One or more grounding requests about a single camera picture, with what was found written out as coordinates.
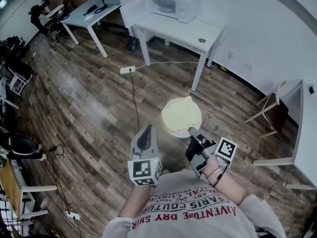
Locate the white microwave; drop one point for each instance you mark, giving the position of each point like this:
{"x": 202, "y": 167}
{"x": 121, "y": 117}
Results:
{"x": 163, "y": 7}

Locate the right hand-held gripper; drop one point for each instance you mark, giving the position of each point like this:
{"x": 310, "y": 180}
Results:
{"x": 226, "y": 150}

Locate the pale blue table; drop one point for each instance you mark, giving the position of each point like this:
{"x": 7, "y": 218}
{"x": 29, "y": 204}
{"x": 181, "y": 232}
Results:
{"x": 79, "y": 12}

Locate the person's right forearm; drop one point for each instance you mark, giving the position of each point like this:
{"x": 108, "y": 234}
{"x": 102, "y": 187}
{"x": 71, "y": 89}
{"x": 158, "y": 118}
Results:
{"x": 227, "y": 185}

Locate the black handheld device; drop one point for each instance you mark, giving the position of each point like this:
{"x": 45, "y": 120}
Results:
{"x": 91, "y": 9}

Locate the wooden top desk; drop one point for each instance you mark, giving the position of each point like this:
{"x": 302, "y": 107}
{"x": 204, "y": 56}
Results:
{"x": 11, "y": 187}

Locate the person's left forearm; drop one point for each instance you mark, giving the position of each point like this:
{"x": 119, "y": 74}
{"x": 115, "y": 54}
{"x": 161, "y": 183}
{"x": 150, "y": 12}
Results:
{"x": 136, "y": 199}

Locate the black office chair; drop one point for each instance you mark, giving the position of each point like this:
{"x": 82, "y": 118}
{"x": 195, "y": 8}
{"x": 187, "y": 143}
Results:
{"x": 47, "y": 16}

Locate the white wall socket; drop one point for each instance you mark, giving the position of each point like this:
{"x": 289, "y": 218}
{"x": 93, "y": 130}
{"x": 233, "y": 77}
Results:
{"x": 250, "y": 65}

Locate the black box under table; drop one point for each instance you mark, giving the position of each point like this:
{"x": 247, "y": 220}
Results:
{"x": 132, "y": 44}

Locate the black wrist band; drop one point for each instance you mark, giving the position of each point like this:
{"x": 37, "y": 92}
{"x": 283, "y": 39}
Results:
{"x": 219, "y": 178}

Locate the white table with grommet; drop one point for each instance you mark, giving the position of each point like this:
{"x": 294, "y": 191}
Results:
{"x": 173, "y": 30}

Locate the wooden chair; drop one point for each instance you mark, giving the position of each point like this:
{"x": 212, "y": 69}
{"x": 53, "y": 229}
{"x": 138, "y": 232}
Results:
{"x": 275, "y": 110}

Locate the round metal table grommet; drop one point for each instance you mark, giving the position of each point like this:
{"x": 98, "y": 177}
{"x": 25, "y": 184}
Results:
{"x": 201, "y": 40}

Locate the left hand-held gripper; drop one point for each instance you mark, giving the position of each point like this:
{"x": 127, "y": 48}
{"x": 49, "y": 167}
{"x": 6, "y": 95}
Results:
{"x": 143, "y": 168}

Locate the white power strip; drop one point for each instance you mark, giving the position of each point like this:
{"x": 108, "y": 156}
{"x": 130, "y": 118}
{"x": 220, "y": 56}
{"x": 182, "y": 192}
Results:
{"x": 127, "y": 70}
{"x": 73, "y": 216}

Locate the white round disc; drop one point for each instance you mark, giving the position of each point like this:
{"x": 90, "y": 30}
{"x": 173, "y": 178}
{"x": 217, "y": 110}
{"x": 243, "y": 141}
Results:
{"x": 88, "y": 17}

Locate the person's white printed shirt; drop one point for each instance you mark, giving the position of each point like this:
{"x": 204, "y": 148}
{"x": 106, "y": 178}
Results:
{"x": 193, "y": 212}

